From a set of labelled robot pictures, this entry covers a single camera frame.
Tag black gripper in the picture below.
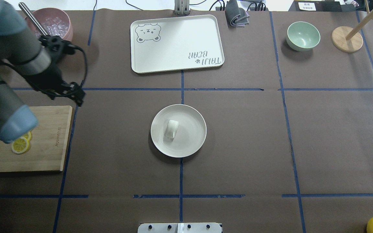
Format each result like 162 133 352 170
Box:
28 65 85 107

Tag white round plate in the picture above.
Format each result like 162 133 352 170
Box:
150 104 207 158

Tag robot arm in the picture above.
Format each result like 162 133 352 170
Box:
0 0 85 144

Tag white bear tray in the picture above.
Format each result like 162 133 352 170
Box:
130 15 225 74

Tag bamboo cutting board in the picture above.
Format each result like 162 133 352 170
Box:
0 105 73 172

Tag middle lemon slice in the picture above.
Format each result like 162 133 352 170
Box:
22 131 32 141

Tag lemon slice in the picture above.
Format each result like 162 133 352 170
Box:
11 136 30 154
22 131 32 141

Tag clear ice cubes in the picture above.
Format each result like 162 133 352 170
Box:
39 17 70 38

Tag pink bowl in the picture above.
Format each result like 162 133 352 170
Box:
32 8 73 41

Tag bottom lemon slice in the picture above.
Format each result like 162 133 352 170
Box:
11 136 30 154

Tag black power strip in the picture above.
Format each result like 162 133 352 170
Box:
217 0 267 11

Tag folded grey cloth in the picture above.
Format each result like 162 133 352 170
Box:
225 0 250 28

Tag green bowl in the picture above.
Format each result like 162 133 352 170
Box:
286 22 321 51

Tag black box with label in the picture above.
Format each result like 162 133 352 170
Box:
288 0 343 12

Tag wooden mug stand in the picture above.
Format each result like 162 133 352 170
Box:
331 9 373 53

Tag wrist cable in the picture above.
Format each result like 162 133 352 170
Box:
0 47 88 97

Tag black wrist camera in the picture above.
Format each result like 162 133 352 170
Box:
38 35 76 55

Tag aluminium frame post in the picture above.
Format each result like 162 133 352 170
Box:
174 0 190 15

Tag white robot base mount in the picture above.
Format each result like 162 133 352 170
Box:
137 222 223 233

